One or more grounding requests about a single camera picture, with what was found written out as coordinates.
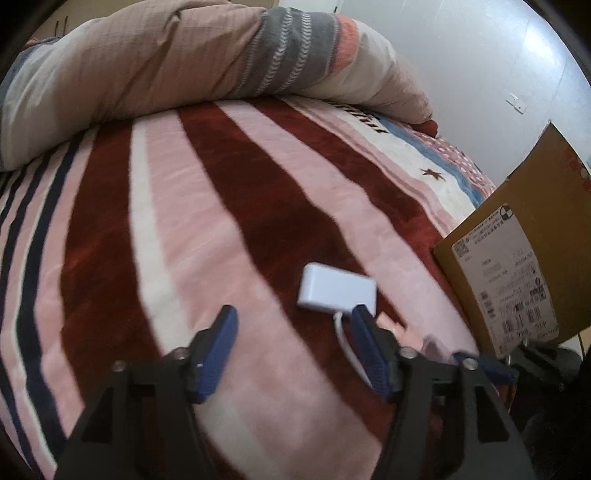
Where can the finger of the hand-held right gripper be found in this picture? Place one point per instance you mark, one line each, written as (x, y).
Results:
(491, 367)

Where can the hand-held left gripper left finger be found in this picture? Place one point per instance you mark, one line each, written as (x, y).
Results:
(212, 355)

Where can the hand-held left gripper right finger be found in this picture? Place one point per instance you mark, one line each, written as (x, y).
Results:
(374, 355)

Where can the cardboard box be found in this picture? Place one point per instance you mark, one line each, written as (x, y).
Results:
(531, 207)

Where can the striped plush blanket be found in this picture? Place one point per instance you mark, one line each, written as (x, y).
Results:
(258, 184)

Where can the red cloth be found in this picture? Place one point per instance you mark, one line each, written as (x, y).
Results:
(429, 127)

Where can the striped grey pink duvet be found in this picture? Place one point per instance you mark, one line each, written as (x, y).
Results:
(161, 60)

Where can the beige wooden wardrobe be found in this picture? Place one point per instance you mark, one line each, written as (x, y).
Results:
(48, 27)

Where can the white wall socket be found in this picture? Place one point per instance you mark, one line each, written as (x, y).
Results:
(517, 102)

